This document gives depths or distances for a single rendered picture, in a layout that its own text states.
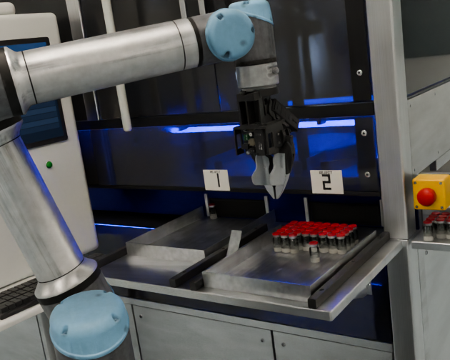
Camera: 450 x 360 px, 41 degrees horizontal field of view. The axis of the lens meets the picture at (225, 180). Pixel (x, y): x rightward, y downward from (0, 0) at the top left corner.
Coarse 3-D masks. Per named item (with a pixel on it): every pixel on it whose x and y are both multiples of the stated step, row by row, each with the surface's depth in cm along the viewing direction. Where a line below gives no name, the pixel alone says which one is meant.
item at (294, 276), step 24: (264, 240) 148; (216, 264) 132; (240, 264) 139; (264, 264) 137; (288, 264) 135; (312, 264) 133; (336, 264) 123; (216, 288) 127; (240, 288) 123; (264, 288) 120; (288, 288) 116; (312, 288) 114
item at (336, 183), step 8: (312, 176) 150; (320, 176) 149; (336, 176) 146; (312, 184) 151; (320, 184) 149; (328, 184) 148; (336, 184) 147; (312, 192) 151; (320, 192) 150; (328, 192) 149; (336, 192) 147
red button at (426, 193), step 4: (424, 188) 133; (428, 188) 132; (420, 192) 132; (424, 192) 131; (428, 192) 131; (432, 192) 131; (416, 196) 133; (420, 196) 132; (424, 196) 132; (428, 196) 131; (432, 196) 131; (420, 200) 132; (424, 200) 132; (428, 200) 131; (432, 200) 131; (424, 204) 132; (428, 204) 132
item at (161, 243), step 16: (176, 224) 174; (192, 224) 177; (208, 224) 175; (224, 224) 173; (240, 224) 171; (256, 224) 161; (144, 240) 163; (160, 240) 166; (176, 240) 164; (192, 240) 162; (208, 240) 160; (224, 240) 149; (144, 256) 154; (160, 256) 151; (176, 256) 148; (192, 256) 145
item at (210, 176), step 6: (204, 174) 170; (210, 174) 169; (222, 174) 166; (204, 180) 170; (210, 180) 169; (216, 180) 168; (222, 180) 167; (228, 180) 165; (210, 186) 170; (216, 186) 168; (222, 186) 167; (228, 186) 166
